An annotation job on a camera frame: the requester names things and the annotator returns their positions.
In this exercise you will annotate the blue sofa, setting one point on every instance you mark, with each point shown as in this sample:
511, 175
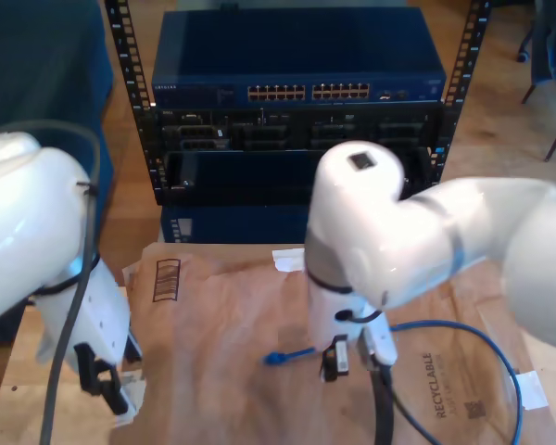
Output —
37, 69

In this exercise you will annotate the office chair caster wheel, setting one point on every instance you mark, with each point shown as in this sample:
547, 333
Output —
522, 56

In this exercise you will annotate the brown paper mailer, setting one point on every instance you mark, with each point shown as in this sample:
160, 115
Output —
236, 315

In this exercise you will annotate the blue device under rack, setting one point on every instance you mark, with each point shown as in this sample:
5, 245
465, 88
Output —
241, 225

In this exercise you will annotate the black rack frame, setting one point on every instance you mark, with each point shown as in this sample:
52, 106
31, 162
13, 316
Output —
130, 46

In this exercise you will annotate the dark blue rack panel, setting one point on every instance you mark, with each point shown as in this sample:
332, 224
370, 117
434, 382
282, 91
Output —
250, 169

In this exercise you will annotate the blue network switch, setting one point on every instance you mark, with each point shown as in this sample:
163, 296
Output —
296, 46

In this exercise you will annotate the black rack server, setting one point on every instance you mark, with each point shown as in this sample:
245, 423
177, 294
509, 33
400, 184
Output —
269, 134

